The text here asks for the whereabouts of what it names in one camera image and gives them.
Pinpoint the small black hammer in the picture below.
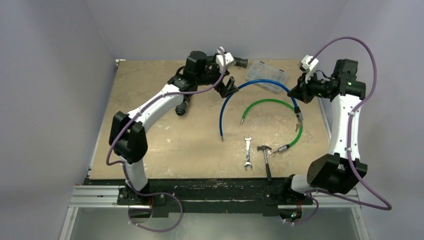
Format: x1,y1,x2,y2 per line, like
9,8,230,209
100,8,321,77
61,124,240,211
256,145,273,182

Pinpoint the blue cable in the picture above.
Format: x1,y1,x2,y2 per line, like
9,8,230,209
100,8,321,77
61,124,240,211
219,79,304,143

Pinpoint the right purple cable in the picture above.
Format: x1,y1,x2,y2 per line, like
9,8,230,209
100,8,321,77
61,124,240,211
283,36,393,226

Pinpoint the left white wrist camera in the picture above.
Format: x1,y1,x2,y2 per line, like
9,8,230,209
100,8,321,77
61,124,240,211
215,46,236,72

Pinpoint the black corrugated hose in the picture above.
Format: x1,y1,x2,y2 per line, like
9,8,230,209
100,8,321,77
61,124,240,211
175,56,249,117

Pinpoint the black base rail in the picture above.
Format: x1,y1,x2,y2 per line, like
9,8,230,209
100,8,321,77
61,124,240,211
83,176,315,218

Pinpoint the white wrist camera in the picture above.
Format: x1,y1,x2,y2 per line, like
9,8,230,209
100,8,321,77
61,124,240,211
215,46,236,72
298,55,319,84

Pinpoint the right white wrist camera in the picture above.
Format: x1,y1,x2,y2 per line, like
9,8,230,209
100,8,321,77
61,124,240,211
298,55,319,84

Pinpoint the green cable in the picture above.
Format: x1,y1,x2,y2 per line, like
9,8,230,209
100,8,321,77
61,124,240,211
240,98,304,154

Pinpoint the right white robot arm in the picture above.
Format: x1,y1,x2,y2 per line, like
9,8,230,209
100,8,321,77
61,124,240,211
280,55,368,204

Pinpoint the silver open-end wrench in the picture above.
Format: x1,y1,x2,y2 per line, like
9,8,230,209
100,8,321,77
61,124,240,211
244,135,253,171

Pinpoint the clear plastic organizer box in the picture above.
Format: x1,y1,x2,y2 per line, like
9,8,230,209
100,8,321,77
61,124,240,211
245,60,289,95

